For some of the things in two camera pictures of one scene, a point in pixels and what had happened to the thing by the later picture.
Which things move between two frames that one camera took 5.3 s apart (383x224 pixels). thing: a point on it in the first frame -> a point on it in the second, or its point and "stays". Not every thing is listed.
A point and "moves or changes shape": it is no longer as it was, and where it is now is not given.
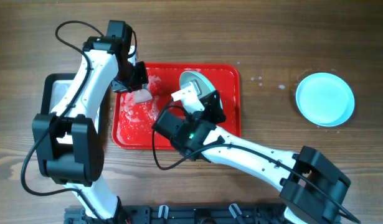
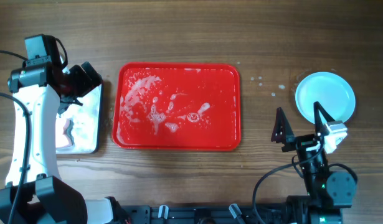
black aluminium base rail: [188, 214] stays
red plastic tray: [132, 122] stays
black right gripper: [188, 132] -> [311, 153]
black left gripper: [136, 81] -> [86, 78]
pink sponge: [141, 95] moves or changes shape
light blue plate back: [205, 86] -> [334, 93]
